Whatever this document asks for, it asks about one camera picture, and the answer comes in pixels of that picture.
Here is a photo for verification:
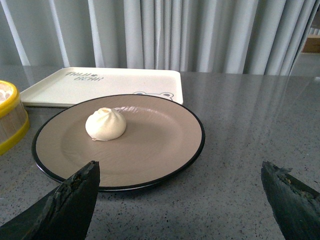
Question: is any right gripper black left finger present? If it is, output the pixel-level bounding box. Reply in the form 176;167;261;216
0;161;100;240

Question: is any white steamed bun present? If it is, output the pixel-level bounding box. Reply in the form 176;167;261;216
85;107;127;141

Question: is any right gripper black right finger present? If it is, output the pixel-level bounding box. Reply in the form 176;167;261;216
261;161;320;240

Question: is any white bear print tray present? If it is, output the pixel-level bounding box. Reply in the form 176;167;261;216
20;67;184;108

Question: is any grey pleated curtain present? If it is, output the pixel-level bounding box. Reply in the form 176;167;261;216
0;0;320;76

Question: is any cardboard box in background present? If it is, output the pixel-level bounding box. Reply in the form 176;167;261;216
302;34;320;54

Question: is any yellow rimmed wooden steamer basket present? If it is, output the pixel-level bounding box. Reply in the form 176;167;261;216
0;80;30;155

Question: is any beige plate with black rim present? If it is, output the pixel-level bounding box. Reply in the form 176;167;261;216
32;94;205;192

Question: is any white steamer cloth liner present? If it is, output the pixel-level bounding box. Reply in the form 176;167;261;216
0;83;13;104

